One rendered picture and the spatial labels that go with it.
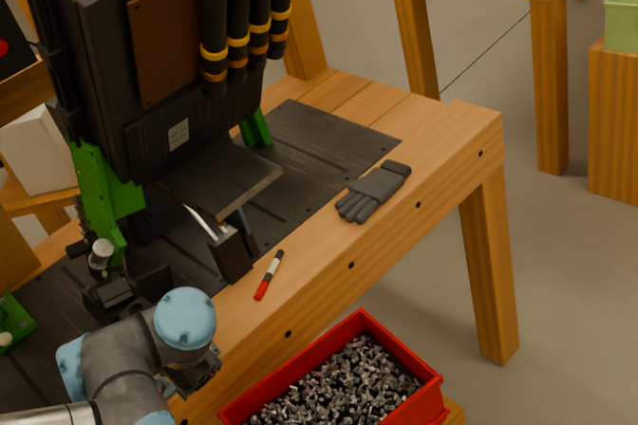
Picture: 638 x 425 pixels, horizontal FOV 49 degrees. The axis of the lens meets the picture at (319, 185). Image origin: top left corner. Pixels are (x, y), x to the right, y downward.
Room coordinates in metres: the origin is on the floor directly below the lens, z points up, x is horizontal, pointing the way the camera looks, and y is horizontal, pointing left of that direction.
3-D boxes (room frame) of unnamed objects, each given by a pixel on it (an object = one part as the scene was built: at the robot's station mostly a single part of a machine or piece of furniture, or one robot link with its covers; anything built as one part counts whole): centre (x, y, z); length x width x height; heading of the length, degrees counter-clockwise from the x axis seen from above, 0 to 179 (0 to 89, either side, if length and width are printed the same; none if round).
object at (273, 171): (1.18, 0.23, 1.11); 0.39 x 0.16 x 0.03; 33
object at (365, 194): (1.19, -0.10, 0.91); 0.20 x 0.11 x 0.03; 127
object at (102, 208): (1.13, 0.38, 1.17); 0.13 x 0.12 x 0.20; 123
